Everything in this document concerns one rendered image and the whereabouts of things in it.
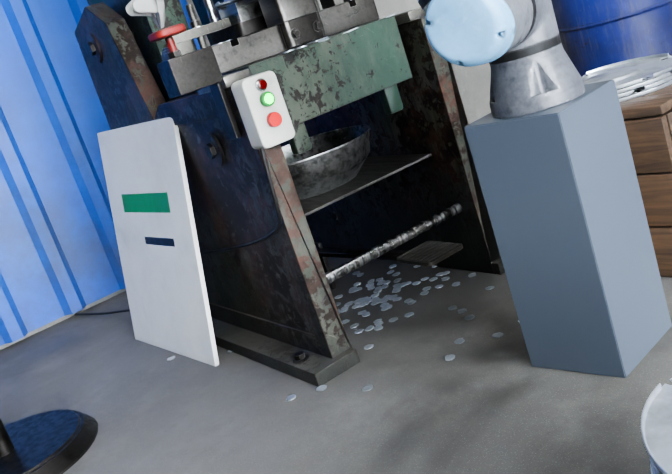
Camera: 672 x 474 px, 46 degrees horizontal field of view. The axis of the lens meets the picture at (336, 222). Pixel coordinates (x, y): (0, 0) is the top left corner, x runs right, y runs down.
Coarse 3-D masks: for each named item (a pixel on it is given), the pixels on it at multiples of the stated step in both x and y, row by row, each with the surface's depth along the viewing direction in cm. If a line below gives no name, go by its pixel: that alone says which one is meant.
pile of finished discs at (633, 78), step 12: (636, 60) 179; (648, 60) 175; (660, 60) 171; (588, 72) 184; (600, 72) 180; (612, 72) 172; (624, 72) 167; (636, 72) 165; (648, 72) 162; (660, 72) 156; (624, 84) 156; (636, 84) 156; (648, 84) 160; (660, 84) 160; (624, 96) 157; (636, 96) 156
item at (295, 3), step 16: (256, 0) 173; (272, 0) 169; (288, 0) 169; (304, 0) 171; (272, 16) 171; (288, 16) 169; (304, 16) 172; (288, 32) 170; (304, 32) 172; (320, 32) 174
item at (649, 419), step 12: (660, 384) 78; (660, 396) 77; (648, 408) 76; (660, 408) 75; (648, 420) 74; (660, 420) 73; (648, 432) 72; (660, 432) 72; (648, 444) 71; (660, 444) 70; (660, 456) 69; (660, 468) 66
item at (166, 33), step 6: (180, 24) 148; (162, 30) 146; (168, 30) 146; (174, 30) 147; (180, 30) 148; (150, 36) 149; (156, 36) 147; (162, 36) 146; (168, 36) 149; (168, 42) 150; (174, 42) 150; (168, 48) 150; (174, 48) 150
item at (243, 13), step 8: (232, 8) 179; (240, 8) 178; (248, 8) 179; (256, 8) 180; (224, 16) 183; (232, 16) 180; (240, 16) 178; (248, 16) 179; (256, 16) 180; (232, 24) 182
